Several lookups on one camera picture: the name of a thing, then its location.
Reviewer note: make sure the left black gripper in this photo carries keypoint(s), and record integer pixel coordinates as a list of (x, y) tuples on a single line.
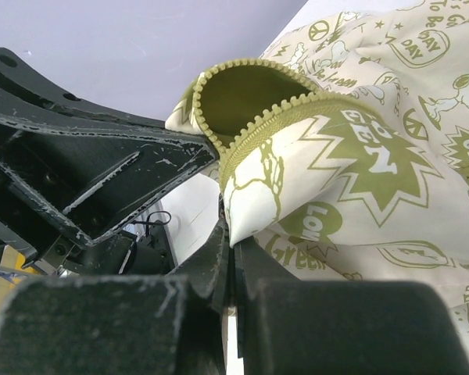
[(61, 191)]

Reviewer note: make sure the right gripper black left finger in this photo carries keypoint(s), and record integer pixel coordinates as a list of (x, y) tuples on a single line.
[(172, 324)]

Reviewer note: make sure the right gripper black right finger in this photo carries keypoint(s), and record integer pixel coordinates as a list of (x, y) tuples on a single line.
[(292, 326)]

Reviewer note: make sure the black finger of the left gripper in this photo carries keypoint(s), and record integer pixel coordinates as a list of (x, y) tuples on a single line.
[(30, 102)]

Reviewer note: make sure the cream green-printed hooded jacket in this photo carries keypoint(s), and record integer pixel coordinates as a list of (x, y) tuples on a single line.
[(344, 148)]

